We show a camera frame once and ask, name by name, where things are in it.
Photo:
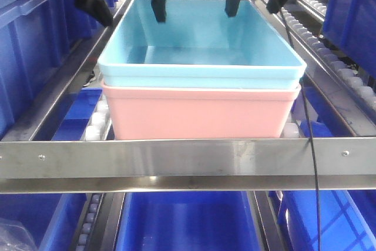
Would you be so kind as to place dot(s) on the blue bin lower centre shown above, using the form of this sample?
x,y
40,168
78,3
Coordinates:
x,y
212,220

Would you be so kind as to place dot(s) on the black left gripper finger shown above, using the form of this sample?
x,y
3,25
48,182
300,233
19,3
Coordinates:
x,y
98,9
159,9

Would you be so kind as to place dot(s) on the pink plastic box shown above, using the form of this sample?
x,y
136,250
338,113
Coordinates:
x,y
198,113

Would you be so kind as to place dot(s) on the blue bin right upper shelf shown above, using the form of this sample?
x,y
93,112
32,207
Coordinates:
x,y
350,26

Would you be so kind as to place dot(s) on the blue bin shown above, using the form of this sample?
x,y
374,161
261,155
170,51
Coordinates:
x,y
346,220
50,219
212,220

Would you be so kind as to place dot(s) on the blue bin shelf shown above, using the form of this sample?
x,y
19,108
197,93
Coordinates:
x,y
36,37
350,26

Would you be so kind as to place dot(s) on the blue bin lower left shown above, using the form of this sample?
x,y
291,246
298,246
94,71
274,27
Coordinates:
x,y
50,219

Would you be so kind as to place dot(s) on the white roller track left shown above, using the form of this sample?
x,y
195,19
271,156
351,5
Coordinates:
x,y
99,123

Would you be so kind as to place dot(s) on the steel shelf front rail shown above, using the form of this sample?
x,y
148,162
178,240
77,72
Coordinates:
x,y
174,165

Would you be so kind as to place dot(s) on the light blue plastic box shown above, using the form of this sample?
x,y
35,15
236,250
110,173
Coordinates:
x,y
198,46

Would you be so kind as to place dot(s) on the blue bin lower right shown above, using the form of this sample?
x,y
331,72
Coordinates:
x,y
346,220

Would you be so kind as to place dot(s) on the white roller track right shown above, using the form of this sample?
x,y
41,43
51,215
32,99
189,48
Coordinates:
x,y
346,71

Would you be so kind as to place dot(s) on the white roller track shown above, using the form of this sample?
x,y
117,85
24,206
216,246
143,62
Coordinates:
x,y
99,123
346,71

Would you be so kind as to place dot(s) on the blue bin left upper shelf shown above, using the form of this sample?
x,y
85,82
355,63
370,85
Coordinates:
x,y
36,37

